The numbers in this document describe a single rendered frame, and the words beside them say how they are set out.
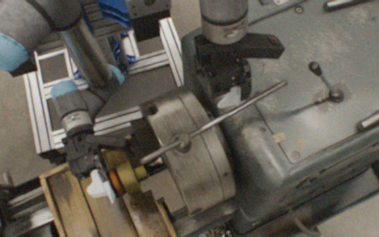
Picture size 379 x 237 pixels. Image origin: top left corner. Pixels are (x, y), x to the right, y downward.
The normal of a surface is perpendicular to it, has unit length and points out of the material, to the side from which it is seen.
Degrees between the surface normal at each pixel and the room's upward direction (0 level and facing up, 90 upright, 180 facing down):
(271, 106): 0
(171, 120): 9
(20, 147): 0
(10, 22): 29
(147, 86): 0
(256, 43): 33
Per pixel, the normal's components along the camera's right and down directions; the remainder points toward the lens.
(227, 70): -0.11, -0.58
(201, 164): 0.22, 0.12
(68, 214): -0.03, -0.39
